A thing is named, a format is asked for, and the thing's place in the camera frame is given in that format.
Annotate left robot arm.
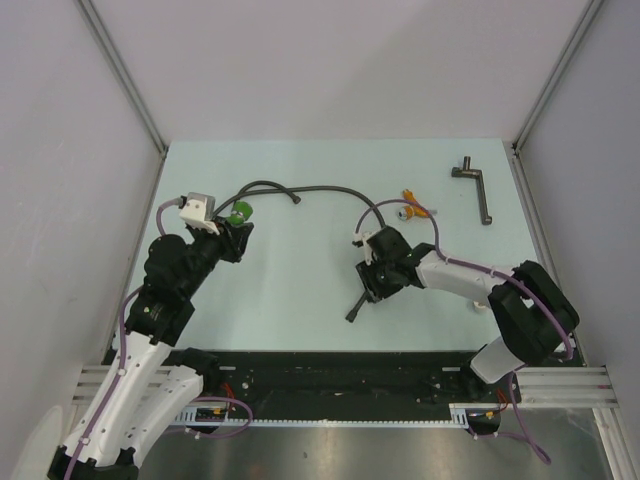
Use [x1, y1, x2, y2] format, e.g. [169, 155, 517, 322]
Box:
[47, 218, 254, 479]

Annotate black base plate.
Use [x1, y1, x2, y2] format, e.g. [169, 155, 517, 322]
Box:
[205, 351, 522, 422]

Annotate white slotted cable duct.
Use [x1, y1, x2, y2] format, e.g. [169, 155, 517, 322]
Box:
[169, 404, 474, 429]

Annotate left aluminium frame post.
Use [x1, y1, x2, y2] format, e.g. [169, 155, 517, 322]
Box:
[74, 0, 169, 159]

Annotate dark metal faucet spout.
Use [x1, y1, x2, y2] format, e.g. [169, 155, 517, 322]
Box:
[451, 156, 493, 226]

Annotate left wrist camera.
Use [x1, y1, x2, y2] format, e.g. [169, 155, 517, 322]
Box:
[179, 192, 219, 235]

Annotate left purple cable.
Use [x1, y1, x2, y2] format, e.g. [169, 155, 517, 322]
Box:
[59, 195, 254, 476]

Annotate dark flexible shower hose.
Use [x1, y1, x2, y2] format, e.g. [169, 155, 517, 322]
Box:
[214, 179, 389, 323]

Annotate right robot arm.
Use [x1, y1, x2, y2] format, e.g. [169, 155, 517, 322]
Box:
[353, 226, 580, 401]

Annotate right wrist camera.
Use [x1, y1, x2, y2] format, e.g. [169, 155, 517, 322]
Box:
[352, 231, 376, 265]

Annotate right aluminium frame post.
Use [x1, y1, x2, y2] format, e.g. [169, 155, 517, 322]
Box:
[512, 0, 606, 151]

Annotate aluminium frame post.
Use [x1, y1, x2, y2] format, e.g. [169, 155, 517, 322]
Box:
[74, 0, 169, 159]
[512, 0, 606, 151]

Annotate orange water faucet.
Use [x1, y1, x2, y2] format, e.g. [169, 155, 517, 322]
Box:
[397, 189, 438, 221]

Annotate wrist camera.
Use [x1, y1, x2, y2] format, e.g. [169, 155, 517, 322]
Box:
[352, 231, 376, 265]
[179, 192, 219, 235]

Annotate green water faucet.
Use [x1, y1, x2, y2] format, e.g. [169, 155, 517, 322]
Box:
[227, 200, 253, 226]

